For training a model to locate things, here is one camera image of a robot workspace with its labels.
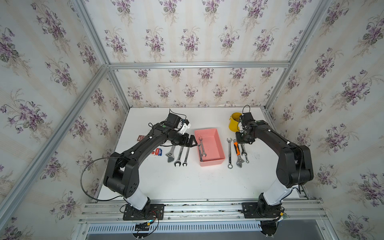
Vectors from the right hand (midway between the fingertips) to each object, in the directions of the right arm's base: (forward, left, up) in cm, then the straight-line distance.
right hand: (241, 139), depth 92 cm
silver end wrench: (-11, +25, -7) cm, 28 cm away
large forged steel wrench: (-8, +44, -7) cm, 46 cm away
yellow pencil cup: (+12, +3, +2) cm, 13 cm away
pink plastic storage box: (0, +17, -8) cm, 19 cm away
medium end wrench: (+5, +25, -7) cm, 27 cm away
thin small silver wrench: (-9, -1, 0) cm, 9 cm away
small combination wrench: (-13, +35, -8) cm, 38 cm away
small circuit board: (-45, +53, -9) cm, 70 cm away
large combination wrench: (-12, +39, -7) cm, 41 cm away
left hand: (-8, +31, +7) cm, 32 cm away
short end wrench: (-14, +8, -7) cm, 18 cm away
